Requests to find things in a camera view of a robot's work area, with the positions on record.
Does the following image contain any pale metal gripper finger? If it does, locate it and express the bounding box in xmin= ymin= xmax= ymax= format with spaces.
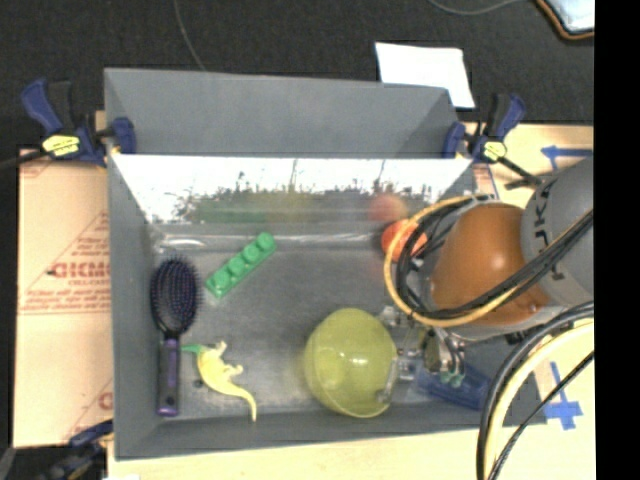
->
xmin=375 ymin=354 xmax=417 ymax=404
xmin=379 ymin=306 xmax=415 ymax=330

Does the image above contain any green studded flat block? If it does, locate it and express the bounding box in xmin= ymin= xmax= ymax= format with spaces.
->
xmin=204 ymin=231 xmax=278 ymax=300

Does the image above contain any orange ball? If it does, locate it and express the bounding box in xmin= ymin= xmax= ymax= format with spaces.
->
xmin=380 ymin=218 xmax=430 ymax=264

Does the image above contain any black and purple hairbrush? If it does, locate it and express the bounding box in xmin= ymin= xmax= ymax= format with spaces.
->
xmin=148 ymin=256 xmax=202 ymax=418

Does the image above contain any blue flat box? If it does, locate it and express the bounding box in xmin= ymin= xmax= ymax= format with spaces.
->
xmin=416 ymin=361 xmax=492 ymax=411

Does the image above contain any yellow-green translucent ball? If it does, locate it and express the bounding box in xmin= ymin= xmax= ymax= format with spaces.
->
xmin=301 ymin=307 xmax=400 ymax=420

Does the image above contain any yellow toy dinosaur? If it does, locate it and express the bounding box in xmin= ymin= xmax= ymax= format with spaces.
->
xmin=180 ymin=340 xmax=259 ymax=423

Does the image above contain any brown cardboard board red print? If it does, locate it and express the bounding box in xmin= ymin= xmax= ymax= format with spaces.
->
xmin=12 ymin=148 xmax=116 ymax=449

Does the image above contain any grey metal bin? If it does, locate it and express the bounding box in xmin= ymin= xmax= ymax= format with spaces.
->
xmin=102 ymin=66 xmax=549 ymax=460

